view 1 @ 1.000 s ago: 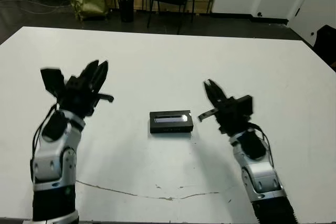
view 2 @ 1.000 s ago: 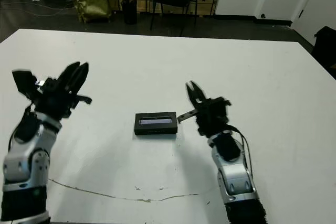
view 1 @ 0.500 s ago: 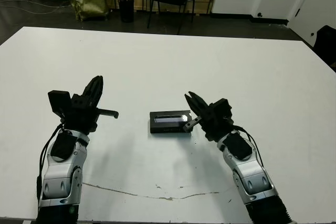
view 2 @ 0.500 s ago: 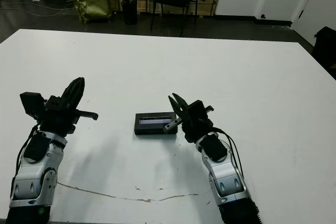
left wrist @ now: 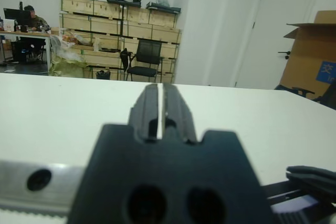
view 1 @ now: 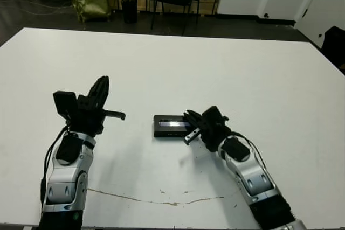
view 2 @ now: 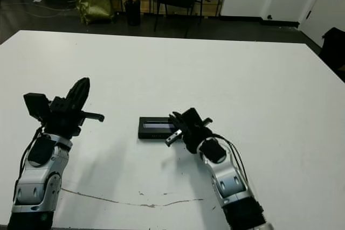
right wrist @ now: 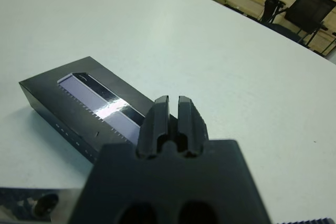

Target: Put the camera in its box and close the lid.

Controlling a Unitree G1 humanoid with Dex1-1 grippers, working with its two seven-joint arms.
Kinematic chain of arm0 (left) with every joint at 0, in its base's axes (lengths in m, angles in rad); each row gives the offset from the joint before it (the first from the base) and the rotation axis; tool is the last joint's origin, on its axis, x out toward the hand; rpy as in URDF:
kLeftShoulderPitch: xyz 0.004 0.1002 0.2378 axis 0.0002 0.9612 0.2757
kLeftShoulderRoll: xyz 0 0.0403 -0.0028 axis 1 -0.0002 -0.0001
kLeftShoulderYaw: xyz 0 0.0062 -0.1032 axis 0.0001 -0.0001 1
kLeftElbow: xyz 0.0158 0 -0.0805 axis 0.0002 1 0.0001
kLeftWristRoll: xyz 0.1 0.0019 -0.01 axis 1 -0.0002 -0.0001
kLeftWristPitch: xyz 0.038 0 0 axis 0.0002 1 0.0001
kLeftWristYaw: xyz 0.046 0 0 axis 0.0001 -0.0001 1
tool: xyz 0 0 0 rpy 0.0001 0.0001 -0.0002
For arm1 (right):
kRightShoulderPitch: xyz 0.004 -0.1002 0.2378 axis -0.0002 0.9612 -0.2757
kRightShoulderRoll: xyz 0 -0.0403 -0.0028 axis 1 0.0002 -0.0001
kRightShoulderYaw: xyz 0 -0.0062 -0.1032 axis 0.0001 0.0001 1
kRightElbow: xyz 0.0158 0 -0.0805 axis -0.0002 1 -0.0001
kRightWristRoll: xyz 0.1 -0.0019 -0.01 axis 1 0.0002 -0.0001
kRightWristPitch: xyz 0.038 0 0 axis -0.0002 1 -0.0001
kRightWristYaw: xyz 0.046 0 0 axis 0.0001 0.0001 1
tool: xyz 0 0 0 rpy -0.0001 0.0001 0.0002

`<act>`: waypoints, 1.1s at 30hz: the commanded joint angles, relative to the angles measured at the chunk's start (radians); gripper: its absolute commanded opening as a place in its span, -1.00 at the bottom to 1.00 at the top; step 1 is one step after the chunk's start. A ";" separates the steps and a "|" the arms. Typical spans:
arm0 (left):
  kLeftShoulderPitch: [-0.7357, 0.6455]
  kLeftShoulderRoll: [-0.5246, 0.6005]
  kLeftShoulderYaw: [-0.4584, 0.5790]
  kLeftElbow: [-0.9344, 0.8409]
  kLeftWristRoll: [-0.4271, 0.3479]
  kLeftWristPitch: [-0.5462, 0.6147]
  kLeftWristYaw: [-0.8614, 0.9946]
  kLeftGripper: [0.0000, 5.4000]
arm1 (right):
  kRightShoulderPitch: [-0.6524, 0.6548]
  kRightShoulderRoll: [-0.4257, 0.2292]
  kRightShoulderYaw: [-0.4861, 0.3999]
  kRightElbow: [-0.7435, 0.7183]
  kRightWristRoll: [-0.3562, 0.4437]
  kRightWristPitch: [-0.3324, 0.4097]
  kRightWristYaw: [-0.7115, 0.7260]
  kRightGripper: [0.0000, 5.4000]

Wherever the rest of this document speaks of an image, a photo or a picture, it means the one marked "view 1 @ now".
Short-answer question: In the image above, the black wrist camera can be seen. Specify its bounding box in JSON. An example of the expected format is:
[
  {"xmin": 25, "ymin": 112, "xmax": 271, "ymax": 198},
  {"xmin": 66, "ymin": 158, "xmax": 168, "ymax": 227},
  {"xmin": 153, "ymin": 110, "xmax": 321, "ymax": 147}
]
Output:
[
  {"xmin": 201, "ymin": 105, "xmax": 230, "ymax": 127},
  {"xmin": 52, "ymin": 90, "xmax": 78, "ymax": 120}
]

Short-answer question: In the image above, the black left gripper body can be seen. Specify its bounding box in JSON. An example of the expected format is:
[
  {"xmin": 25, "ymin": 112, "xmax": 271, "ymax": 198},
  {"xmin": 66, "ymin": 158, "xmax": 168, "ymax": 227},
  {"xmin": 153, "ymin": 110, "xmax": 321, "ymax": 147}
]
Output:
[{"xmin": 66, "ymin": 94, "xmax": 127, "ymax": 137}]

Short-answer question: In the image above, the yellow-green sack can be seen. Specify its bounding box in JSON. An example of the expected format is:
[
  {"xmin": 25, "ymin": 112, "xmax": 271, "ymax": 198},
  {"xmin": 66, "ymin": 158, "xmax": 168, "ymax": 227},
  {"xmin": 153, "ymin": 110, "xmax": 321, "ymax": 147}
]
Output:
[{"xmin": 71, "ymin": 0, "xmax": 113, "ymax": 23}]

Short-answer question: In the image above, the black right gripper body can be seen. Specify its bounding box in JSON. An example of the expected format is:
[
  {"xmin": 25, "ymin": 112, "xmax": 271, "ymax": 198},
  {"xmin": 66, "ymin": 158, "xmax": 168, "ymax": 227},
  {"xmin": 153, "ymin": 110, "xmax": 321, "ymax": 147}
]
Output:
[{"xmin": 183, "ymin": 118, "xmax": 234, "ymax": 152}]

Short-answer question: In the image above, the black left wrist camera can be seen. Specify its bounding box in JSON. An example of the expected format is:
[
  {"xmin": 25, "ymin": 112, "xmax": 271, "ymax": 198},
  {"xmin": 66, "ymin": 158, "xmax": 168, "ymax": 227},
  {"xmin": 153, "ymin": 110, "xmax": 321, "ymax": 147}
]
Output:
[{"xmin": 52, "ymin": 90, "xmax": 78, "ymax": 120}]

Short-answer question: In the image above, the black waste bin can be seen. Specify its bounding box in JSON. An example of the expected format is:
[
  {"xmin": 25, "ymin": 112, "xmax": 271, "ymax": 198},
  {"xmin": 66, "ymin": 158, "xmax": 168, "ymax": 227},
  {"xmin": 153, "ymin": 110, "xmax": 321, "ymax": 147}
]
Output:
[{"xmin": 120, "ymin": 0, "xmax": 138, "ymax": 24}]

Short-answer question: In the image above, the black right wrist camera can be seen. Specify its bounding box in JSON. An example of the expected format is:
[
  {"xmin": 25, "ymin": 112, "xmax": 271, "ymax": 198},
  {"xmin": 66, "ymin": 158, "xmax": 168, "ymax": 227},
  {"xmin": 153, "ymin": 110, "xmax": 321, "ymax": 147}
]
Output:
[{"xmin": 201, "ymin": 105, "xmax": 230, "ymax": 127}]

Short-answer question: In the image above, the white floor cable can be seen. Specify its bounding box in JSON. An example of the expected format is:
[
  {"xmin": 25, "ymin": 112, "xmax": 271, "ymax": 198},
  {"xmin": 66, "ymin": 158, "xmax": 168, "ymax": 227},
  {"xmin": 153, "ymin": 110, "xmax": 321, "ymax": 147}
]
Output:
[{"xmin": 0, "ymin": 0, "xmax": 73, "ymax": 16}]

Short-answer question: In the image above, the black armchair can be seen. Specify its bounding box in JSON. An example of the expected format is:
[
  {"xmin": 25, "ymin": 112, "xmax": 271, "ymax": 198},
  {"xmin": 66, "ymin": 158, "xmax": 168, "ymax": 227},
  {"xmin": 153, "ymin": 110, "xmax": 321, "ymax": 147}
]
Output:
[{"xmin": 320, "ymin": 25, "xmax": 345, "ymax": 74}]

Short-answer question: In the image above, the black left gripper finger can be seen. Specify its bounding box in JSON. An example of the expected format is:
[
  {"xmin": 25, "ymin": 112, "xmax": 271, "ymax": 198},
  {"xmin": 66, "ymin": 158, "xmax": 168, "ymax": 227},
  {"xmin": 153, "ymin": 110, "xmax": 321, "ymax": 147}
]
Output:
[
  {"xmin": 85, "ymin": 75, "xmax": 106, "ymax": 107},
  {"xmin": 103, "ymin": 75, "xmax": 111, "ymax": 108}
]

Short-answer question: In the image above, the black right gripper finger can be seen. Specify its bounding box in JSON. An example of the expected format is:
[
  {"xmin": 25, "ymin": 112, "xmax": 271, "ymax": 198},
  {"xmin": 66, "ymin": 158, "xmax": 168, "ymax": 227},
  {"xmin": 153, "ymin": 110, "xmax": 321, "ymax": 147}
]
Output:
[
  {"xmin": 188, "ymin": 118, "xmax": 205, "ymax": 133},
  {"xmin": 183, "ymin": 109, "xmax": 204, "ymax": 125}
]

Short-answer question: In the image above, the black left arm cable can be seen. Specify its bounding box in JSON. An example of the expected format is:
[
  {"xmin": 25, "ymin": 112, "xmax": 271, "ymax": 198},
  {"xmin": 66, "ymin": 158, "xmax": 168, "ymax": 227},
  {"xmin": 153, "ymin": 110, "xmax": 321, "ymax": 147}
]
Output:
[{"xmin": 39, "ymin": 126, "xmax": 68, "ymax": 204}]

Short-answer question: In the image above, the black box lid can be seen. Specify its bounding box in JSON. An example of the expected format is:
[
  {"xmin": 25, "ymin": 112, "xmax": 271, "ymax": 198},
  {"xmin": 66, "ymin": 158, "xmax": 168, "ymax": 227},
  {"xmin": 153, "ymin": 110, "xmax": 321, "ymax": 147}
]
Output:
[{"xmin": 153, "ymin": 114, "xmax": 196, "ymax": 139}]

